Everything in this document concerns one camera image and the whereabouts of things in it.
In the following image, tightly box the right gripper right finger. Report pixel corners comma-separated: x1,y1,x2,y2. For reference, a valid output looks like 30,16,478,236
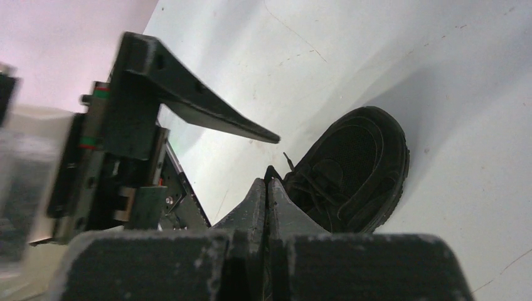
267,179,473,300

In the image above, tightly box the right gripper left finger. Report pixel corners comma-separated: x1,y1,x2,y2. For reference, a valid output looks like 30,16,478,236
50,179,266,300

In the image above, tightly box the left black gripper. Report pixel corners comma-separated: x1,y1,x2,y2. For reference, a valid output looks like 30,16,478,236
29,32,280,245

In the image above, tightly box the black shoe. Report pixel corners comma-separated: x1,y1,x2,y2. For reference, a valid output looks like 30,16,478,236
282,106,410,233

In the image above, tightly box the black shoelace end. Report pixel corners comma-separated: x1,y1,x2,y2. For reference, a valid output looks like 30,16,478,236
263,152,295,187

